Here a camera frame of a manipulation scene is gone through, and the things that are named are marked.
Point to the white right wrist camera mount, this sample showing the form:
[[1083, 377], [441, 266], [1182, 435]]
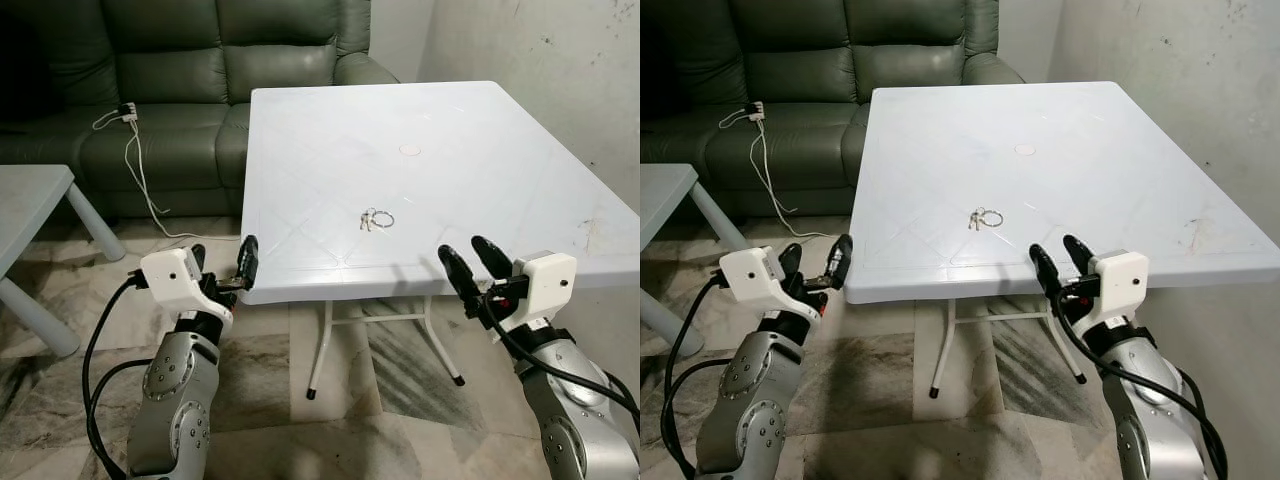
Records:
[[1120, 282], [548, 285]]

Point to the white plug adapter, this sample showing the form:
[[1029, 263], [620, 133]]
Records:
[[755, 111], [127, 112]]

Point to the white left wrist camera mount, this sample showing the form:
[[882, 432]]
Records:
[[170, 275], [748, 272]]

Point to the grey side table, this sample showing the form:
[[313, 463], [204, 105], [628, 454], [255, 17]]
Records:
[[25, 205], [660, 200]]

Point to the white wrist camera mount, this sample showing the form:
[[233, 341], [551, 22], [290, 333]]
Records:
[[748, 272], [170, 275], [548, 285], [1120, 282]]

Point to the dark green leather sofa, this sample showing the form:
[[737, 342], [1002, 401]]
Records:
[[180, 70], [800, 70]]

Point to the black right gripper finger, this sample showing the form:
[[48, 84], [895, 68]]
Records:
[[1046, 268], [458, 270], [1079, 254], [492, 257]]

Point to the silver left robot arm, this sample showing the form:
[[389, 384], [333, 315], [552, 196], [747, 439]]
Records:
[[175, 400], [745, 400]]

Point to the pink round table cap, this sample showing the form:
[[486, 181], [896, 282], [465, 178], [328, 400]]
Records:
[[411, 151], [1025, 150]]

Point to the white plastic folding table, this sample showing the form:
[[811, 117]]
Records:
[[450, 190], [1060, 190]]

